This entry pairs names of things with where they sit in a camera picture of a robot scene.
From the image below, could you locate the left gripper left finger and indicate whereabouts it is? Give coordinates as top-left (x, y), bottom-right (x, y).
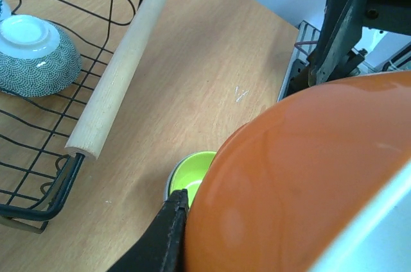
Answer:
top-left (109, 189), bottom-right (188, 271)

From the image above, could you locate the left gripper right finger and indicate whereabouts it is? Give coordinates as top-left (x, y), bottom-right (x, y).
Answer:
top-left (308, 0), bottom-right (367, 86)

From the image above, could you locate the orange bowl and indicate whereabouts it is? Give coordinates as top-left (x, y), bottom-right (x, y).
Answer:
top-left (184, 71), bottom-right (410, 271)

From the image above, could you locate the grey scale pattern bowl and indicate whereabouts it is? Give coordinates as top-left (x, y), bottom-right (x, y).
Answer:
top-left (1, 14), bottom-right (82, 98)

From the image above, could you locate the blue floral porcelain bowl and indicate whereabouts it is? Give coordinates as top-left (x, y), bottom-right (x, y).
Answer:
top-left (0, 0), bottom-right (12, 21)

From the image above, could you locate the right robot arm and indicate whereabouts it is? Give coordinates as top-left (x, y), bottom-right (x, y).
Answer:
top-left (311, 0), bottom-right (410, 82)

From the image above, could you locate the green bowl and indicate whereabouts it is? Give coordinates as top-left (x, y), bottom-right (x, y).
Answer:
top-left (163, 151), bottom-right (216, 207)

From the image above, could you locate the aluminium mounting rail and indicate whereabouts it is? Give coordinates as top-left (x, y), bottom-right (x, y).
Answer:
top-left (277, 21), bottom-right (320, 101)

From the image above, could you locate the black wire dish rack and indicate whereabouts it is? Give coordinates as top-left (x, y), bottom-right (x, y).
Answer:
top-left (0, 0), bottom-right (184, 234)

